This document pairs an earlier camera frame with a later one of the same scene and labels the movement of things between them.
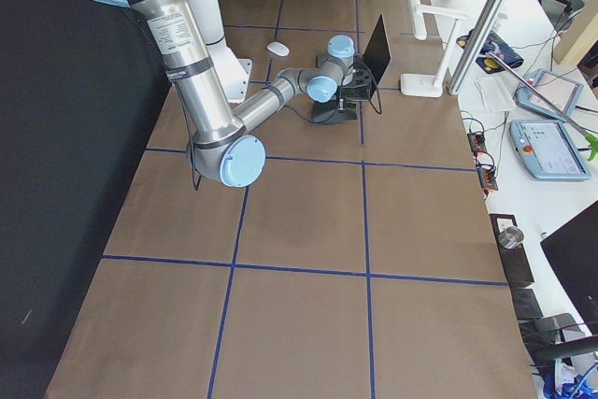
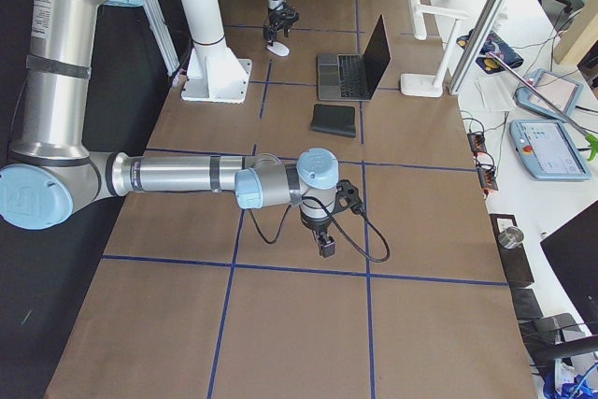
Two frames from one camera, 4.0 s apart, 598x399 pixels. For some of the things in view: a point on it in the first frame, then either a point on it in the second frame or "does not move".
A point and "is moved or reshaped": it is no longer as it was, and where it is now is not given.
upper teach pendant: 562,92 does not move
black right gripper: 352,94 -> 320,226
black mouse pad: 327,112 is moved or reshaped
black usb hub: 476,142 does not move
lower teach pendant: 548,148 does not move
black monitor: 573,252 does not move
